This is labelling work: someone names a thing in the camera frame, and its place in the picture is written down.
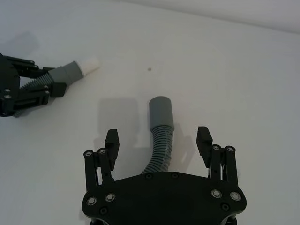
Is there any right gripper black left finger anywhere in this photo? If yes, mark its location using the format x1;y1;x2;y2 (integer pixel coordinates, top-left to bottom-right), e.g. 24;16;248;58
83;128;121;195

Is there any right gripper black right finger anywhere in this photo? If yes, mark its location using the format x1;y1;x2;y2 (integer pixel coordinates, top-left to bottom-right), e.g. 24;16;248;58
195;126;240;188

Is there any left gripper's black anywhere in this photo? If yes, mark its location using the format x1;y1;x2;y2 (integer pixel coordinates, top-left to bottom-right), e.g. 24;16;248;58
0;53;68;117

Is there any grey corrugated hose with cuff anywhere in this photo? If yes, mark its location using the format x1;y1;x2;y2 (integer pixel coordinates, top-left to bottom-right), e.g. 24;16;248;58
140;96;175;174
14;60;84;118

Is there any white plastic tube piece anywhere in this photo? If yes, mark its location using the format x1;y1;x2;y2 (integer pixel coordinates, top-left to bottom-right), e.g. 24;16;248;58
76;55;101;76

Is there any white table cloth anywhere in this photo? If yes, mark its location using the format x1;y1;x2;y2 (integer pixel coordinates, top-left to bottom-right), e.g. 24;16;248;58
0;0;300;225

